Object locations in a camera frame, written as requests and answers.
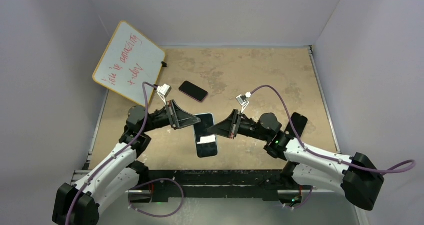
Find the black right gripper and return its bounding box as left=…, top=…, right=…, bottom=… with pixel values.
left=208, top=109, right=270, bottom=142

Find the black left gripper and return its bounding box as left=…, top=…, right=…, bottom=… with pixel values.
left=142, top=100, right=201, bottom=134

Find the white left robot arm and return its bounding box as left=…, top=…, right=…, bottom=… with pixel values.
left=52, top=100, right=201, bottom=225

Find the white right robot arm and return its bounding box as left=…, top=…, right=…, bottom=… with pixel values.
left=207, top=109, right=385, bottom=211

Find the black phone with pink edge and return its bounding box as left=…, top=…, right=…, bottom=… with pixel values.
left=178, top=80, right=209, bottom=103

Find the black phone case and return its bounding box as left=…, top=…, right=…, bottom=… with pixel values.
left=284, top=112, right=308, bottom=138

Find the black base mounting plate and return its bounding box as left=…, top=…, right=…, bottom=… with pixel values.
left=116, top=169, right=314, bottom=204

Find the yellow framed whiteboard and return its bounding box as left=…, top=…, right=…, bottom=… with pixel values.
left=92, top=20, right=166, bottom=106

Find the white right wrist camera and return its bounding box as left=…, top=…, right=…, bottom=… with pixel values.
left=236, top=92, right=252, bottom=107

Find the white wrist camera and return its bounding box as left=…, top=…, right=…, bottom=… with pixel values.
left=156, top=83, right=172, bottom=99
left=236, top=92, right=252, bottom=107

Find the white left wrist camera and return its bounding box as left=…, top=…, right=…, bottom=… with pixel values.
left=156, top=83, right=172, bottom=99

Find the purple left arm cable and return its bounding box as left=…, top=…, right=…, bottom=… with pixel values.
left=64, top=81, right=160, bottom=225

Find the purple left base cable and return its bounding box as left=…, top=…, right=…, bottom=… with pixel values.
left=127, top=178, right=185, bottom=218

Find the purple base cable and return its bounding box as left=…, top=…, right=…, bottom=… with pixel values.
left=282, top=185, right=314, bottom=211
left=127, top=178, right=185, bottom=218

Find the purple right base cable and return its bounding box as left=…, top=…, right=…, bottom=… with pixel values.
left=282, top=185, right=314, bottom=211

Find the aluminium front rail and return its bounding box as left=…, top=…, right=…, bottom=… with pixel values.
left=67, top=169, right=335, bottom=195

